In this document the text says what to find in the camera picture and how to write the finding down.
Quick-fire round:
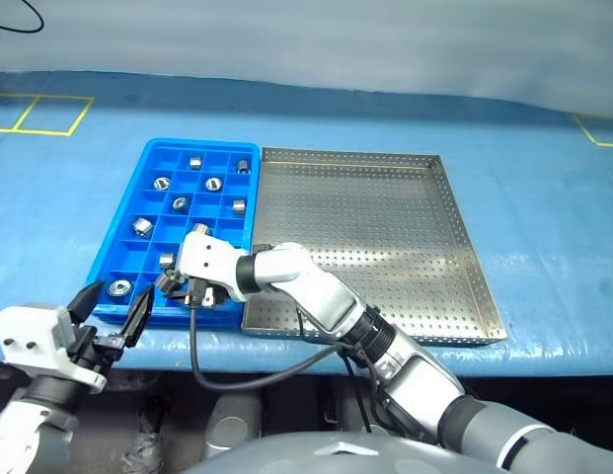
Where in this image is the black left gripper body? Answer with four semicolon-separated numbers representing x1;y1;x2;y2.
66;323;130;377

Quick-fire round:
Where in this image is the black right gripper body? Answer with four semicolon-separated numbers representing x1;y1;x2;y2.
185;277;205;310

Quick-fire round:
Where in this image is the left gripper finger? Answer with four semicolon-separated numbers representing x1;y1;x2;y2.
68;279;105;328
119;283;157;350

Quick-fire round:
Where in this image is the blue compartment tray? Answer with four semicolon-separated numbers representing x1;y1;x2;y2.
85;138;262;328

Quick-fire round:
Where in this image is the dark grey rounded shape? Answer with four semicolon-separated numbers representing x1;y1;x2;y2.
204;394;263;460
325;379;381;435

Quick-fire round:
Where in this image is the perforated metal tray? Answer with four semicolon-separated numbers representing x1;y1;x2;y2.
240;146;508;350

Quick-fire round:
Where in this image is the grey robot torso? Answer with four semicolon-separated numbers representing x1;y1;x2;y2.
185;432;499;474

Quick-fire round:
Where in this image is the blue plastic table cover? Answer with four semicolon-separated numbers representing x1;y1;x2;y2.
0;71;613;371

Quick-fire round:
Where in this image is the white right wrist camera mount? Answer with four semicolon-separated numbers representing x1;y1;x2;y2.
175;231;251;302

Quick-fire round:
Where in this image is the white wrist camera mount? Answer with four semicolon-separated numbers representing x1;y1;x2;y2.
175;231;251;302
0;304;110;396

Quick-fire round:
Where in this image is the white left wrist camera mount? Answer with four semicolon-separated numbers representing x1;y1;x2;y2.
0;304;110;396

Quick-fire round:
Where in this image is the black background cable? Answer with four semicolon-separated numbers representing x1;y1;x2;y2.
0;0;44;34

